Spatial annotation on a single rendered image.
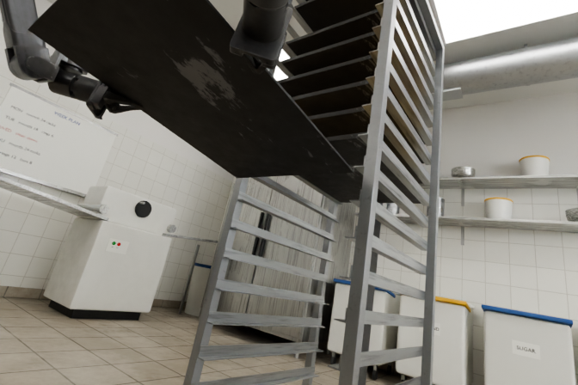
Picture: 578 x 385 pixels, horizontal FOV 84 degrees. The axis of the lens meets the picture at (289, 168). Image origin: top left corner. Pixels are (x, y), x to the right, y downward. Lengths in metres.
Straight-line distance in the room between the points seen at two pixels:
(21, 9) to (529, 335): 3.19
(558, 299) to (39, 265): 4.96
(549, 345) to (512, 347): 0.22
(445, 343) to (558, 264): 1.31
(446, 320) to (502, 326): 0.38
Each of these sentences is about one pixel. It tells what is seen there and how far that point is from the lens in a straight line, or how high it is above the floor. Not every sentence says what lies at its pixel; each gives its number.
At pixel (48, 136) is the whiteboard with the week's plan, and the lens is 4.33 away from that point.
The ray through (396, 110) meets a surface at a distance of 1.10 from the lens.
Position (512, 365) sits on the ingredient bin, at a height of 0.39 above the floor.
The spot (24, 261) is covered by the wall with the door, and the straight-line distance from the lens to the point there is 4.32.
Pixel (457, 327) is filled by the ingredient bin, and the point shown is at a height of 0.56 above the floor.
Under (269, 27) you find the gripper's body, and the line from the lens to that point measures 0.46.
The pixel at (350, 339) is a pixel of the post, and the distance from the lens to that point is 0.77.
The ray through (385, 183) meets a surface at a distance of 0.96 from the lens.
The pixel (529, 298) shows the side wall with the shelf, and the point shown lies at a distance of 3.79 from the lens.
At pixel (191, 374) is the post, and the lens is 1.07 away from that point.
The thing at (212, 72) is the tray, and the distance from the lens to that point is 0.62.
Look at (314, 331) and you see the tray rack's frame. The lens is 1.52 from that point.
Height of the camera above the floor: 0.64
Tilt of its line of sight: 19 degrees up
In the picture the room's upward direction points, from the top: 11 degrees clockwise
